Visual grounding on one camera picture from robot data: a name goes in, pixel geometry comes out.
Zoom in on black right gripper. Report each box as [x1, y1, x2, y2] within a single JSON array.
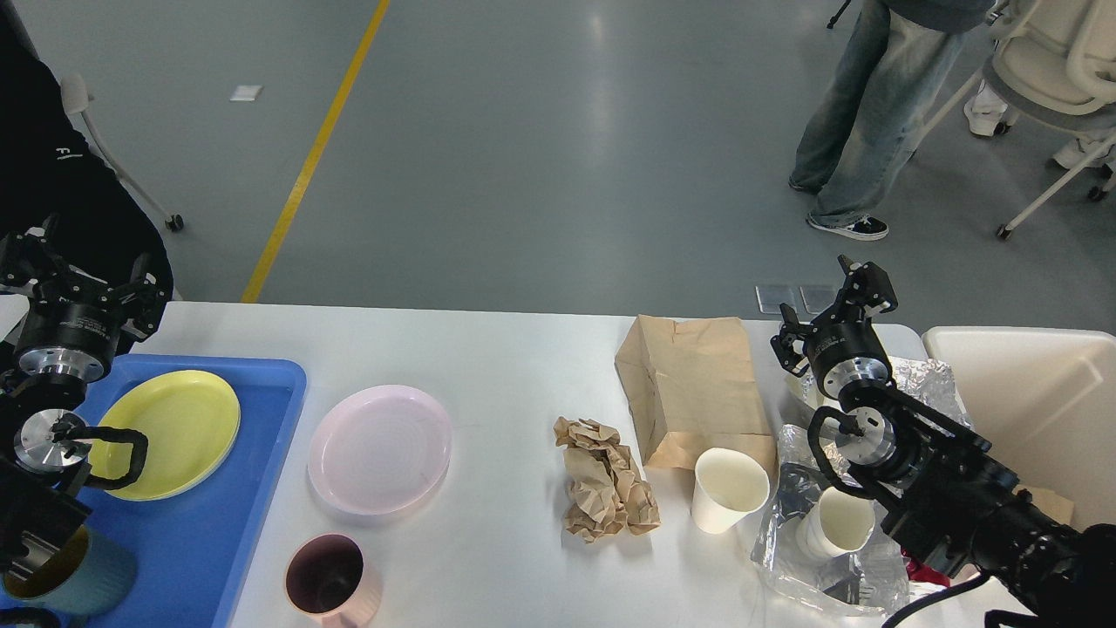
[[771, 255, 898, 400]]

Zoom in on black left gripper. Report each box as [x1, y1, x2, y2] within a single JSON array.
[[1, 229, 171, 383]]

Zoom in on pink plate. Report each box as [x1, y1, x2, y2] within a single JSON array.
[[308, 385, 452, 516]]

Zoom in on pink ribbed mug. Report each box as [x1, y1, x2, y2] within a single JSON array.
[[283, 533, 384, 627]]

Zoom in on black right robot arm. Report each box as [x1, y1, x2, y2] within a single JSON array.
[[771, 257, 1115, 627]]

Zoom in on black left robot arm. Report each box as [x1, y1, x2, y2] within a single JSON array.
[[3, 218, 172, 580]]

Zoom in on metal floor plates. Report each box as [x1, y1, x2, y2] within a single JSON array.
[[754, 283, 838, 315]]

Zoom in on person in black clothes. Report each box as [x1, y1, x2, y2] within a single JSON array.
[[1, 9, 174, 291]]

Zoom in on crumpled aluminium foil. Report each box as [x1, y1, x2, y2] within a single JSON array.
[[785, 355, 973, 429]]

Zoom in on brown paper bag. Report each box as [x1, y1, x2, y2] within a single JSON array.
[[615, 315, 778, 479]]

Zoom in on yellow plate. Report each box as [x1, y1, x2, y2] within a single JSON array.
[[99, 370, 241, 502]]

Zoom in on person in faded jeans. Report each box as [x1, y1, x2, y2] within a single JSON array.
[[788, 1, 992, 240]]

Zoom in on chair leg with caster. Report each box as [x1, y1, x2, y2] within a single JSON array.
[[59, 73, 185, 232]]

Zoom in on white paper cup in plastic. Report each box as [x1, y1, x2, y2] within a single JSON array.
[[793, 487, 876, 562]]

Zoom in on beige plastic bin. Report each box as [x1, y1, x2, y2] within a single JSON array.
[[923, 326, 1115, 529]]

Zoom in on clear plastic wrap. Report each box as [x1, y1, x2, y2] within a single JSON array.
[[751, 425, 910, 617]]

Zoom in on teal mug yellow inside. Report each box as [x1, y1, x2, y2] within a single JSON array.
[[3, 525, 137, 616]]

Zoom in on crumpled brown paper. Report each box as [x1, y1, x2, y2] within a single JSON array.
[[554, 416, 662, 544]]

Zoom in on blue plastic tray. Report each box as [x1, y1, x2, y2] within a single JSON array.
[[58, 354, 307, 627]]

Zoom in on white office chair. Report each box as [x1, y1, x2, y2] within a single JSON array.
[[922, 1, 1115, 240]]

